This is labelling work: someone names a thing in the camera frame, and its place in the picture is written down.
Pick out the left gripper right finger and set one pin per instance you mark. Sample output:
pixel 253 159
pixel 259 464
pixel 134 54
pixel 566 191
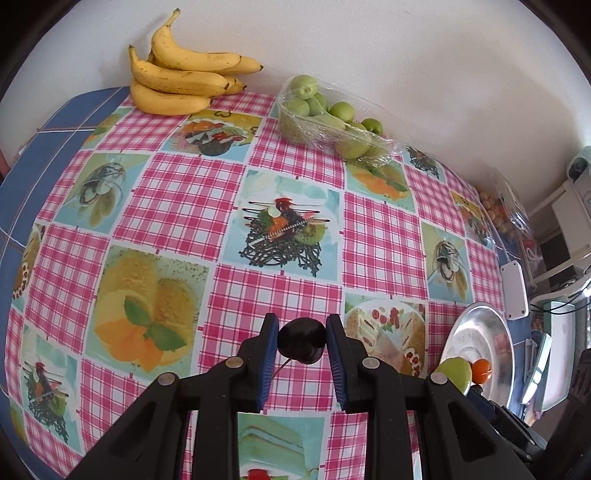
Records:
pixel 455 440

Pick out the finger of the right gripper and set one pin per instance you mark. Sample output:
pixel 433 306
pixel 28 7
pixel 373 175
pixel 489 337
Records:
pixel 522 439

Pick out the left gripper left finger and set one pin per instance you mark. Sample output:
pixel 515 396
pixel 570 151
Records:
pixel 148 440

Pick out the large green mango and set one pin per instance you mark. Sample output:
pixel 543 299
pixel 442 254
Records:
pixel 458 371

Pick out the dark cherry with stem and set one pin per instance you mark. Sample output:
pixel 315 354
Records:
pixel 302 340

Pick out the small orange tangerine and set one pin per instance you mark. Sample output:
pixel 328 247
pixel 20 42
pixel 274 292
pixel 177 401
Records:
pixel 481 371

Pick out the silver metal tray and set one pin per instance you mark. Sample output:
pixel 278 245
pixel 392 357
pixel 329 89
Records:
pixel 481 332

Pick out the white plastic device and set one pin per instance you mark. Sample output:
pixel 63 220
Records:
pixel 516 303

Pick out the pink checkered tablecloth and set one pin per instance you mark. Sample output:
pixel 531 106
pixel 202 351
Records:
pixel 133 244

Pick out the green apple right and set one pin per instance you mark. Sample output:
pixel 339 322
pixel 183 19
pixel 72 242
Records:
pixel 373 125

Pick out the green apple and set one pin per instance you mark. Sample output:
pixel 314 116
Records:
pixel 344 111
pixel 304 86
pixel 373 125

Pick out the green apple centre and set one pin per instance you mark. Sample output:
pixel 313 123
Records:
pixel 344 111

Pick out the clear plastic fruit tray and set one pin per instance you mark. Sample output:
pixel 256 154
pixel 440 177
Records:
pixel 308 122

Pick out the yellow banana bunch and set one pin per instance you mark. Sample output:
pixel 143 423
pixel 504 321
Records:
pixel 176 81

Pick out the green apple left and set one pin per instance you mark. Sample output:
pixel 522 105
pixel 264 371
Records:
pixel 304 86

